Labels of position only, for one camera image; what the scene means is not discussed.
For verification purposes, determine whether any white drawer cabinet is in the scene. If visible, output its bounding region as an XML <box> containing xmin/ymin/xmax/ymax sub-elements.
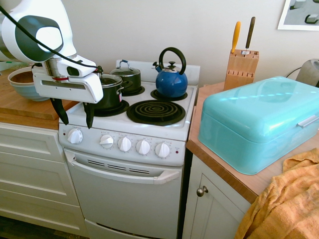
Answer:
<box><xmin>0</xmin><ymin>121</ymin><xmax>87</xmax><ymax>237</ymax></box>

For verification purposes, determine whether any wooden knife block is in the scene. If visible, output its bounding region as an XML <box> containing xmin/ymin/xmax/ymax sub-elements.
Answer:
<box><xmin>223</xmin><ymin>49</ymin><xmax>260</xmax><ymax>92</ymax></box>

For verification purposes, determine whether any white stove bottom drawer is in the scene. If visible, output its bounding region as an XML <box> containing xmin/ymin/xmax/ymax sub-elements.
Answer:
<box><xmin>84</xmin><ymin>218</ymin><xmax>183</xmax><ymax>239</ymax></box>

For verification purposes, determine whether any white burner knob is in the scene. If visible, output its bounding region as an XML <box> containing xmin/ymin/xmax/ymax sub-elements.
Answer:
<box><xmin>136</xmin><ymin>139</ymin><xmax>151</xmax><ymax>155</ymax></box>
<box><xmin>117</xmin><ymin>136</ymin><xmax>133</xmax><ymax>152</ymax></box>
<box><xmin>99</xmin><ymin>134</ymin><xmax>115</xmax><ymax>150</ymax></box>
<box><xmin>155</xmin><ymin>142</ymin><xmax>171</xmax><ymax>159</ymax></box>

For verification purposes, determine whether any turquoise metal bread box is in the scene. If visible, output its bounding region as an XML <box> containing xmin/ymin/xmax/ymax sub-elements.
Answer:
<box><xmin>198</xmin><ymin>76</ymin><xmax>319</xmax><ymax>176</ymax></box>

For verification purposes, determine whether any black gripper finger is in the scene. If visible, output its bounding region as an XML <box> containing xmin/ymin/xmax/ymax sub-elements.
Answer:
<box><xmin>83</xmin><ymin>102</ymin><xmax>95</xmax><ymax>129</ymax></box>
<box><xmin>49</xmin><ymin>97</ymin><xmax>69</xmax><ymax>126</ymax></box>

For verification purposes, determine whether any white electric stove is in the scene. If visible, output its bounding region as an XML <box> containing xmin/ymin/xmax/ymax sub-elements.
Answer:
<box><xmin>58</xmin><ymin>59</ymin><xmax>201</xmax><ymax>239</ymax></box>

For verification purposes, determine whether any large black coil burner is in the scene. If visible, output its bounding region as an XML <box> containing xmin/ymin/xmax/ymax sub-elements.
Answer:
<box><xmin>126</xmin><ymin>99</ymin><xmax>186</xmax><ymax>126</ymax></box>
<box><xmin>92</xmin><ymin>99</ymin><xmax>130</xmax><ymax>118</ymax></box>

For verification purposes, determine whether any wooden cutting board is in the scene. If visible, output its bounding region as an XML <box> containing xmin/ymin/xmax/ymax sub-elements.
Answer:
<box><xmin>0</xmin><ymin>71</ymin><xmax>81</xmax><ymax>121</ymax></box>

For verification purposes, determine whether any brown handled knife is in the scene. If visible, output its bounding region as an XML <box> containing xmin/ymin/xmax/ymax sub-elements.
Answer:
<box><xmin>245</xmin><ymin>16</ymin><xmax>256</xmax><ymax>51</ymax></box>

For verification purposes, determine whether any black pot steel handle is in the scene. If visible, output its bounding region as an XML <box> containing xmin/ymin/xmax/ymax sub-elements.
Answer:
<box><xmin>94</xmin><ymin>79</ymin><xmax>125</xmax><ymax>111</ymax></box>

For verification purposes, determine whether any metal cabinet knob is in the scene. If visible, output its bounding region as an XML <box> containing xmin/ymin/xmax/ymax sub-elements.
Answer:
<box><xmin>196</xmin><ymin>185</ymin><xmax>209</xmax><ymax>198</ymax></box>

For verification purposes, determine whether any yellow handled knife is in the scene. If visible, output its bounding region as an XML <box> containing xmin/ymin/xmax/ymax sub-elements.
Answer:
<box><xmin>231</xmin><ymin>21</ymin><xmax>242</xmax><ymax>54</ymax></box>

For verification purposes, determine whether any grey rounded appliance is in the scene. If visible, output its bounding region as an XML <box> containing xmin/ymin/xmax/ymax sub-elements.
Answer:
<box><xmin>298</xmin><ymin>58</ymin><xmax>319</xmax><ymax>88</ymax></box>

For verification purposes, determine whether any orange terry towel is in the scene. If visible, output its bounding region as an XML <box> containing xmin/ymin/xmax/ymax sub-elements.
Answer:
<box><xmin>234</xmin><ymin>148</ymin><xmax>319</xmax><ymax>239</ymax></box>

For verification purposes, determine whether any thin dark power cord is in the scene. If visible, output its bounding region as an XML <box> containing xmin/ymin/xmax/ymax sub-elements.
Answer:
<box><xmin>285</xmin><ymin>66</ymin><xmax>304</xmax><ymax>78</ymax></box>

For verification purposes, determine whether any glass lid blue-tagged handle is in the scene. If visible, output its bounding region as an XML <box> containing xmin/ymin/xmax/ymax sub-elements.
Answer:
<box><xmin>109</xmin><ymin>59</ymin><xmax>141</xmax><ymax>77</ymax></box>

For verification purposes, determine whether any white rimmed brown bowl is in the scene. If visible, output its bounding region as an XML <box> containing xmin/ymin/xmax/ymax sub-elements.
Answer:
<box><xmin>7</xmin><ymin>66</ymin><xmax>34</xmax><ymax>87</ymax></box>

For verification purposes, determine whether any light blue ribbed bowl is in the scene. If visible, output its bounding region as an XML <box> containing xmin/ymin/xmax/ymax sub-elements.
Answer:
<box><xmin>9</xmin><ymin>82</ymin><xmax>52</xmax><ymax>103</ymax></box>

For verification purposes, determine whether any blue kettle black handle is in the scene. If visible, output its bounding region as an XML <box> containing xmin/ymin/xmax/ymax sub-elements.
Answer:
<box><xmin>153</xmin><ymin>47</ymin><xmax>188</xmax><ymax>99</ymax></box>

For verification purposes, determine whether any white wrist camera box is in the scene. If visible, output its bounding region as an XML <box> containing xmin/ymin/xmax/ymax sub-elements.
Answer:
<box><xmin>56</xmin><ymin>54</ymin><xmax>98</xmax><ymax>78</ymax></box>

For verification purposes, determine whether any grey wall poster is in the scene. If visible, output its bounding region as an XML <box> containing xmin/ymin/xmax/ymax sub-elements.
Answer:
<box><xmin>277</xmin><ymin>0</ymin><xmax>319</xmax><ymax>32</ymax></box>

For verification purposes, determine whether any white oven door handle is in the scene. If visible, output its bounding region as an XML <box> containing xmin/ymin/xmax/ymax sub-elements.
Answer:
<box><xmin>71</xmin><ymin>159</ymin><xmax>181</xmax><ymax>185</ymax></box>

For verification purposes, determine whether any white door cabinet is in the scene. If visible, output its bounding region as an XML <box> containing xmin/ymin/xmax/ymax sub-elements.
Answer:
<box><xmin>181</xmin><ymin>149</ymin><xmax>253</xmax><ymax>239</ymax></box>

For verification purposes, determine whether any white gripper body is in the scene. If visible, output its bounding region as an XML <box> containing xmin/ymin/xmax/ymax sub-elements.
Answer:
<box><xmin>31</xmin><ymin>68</ymin><xmax>104</xmax><ymax>104</ymax></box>

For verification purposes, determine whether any large white oven knob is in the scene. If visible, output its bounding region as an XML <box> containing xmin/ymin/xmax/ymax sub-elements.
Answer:
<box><xmin>67</xmin><ymin>128</ymin><xmax>84</xmax><ymax>145</ymax></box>

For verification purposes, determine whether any small black coil burner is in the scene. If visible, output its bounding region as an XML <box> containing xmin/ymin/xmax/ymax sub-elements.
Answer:
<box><xmin>150</xmin><ymin>88</ymin><xmax>188</xmax><ymax>102</ymax></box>
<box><xmin>121</xmin><ymin>86</ymin><xmax>146</xmax><ymax>97</ymax></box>

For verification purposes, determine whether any black pot with side handle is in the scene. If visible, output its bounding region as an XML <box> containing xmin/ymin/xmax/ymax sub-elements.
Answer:
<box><xmin>109</xmin><ymin>71</ymin><xmax>142</xmax><ymax>97</ymax></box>

